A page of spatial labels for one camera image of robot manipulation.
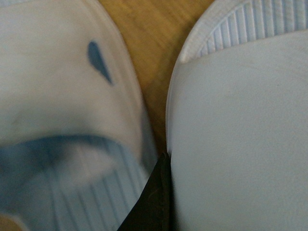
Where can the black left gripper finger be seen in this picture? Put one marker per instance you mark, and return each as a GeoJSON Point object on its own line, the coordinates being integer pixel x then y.
{"type": "Point", "coordinates": [154, 209]}

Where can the light blue slipper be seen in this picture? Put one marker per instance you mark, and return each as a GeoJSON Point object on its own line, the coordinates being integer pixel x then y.
{"type": "Point", "coordinates": [76, 147]}
{"type": "Point", "coordinates": [237, 119]}

